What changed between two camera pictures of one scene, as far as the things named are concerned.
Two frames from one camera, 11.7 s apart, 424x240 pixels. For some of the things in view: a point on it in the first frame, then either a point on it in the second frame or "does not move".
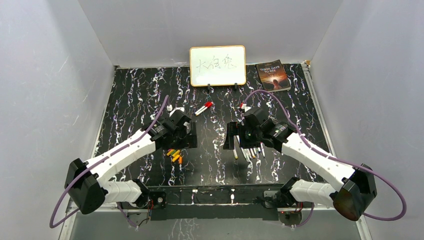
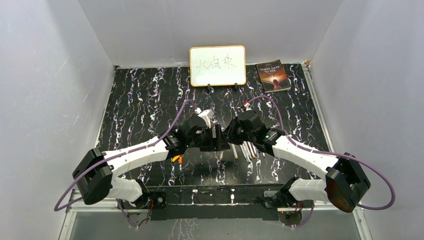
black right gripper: (233, 129) does not move
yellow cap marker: (252, 153) does not move
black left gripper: (188, 141) -> (217, 144)
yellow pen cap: (175, 157) does not move
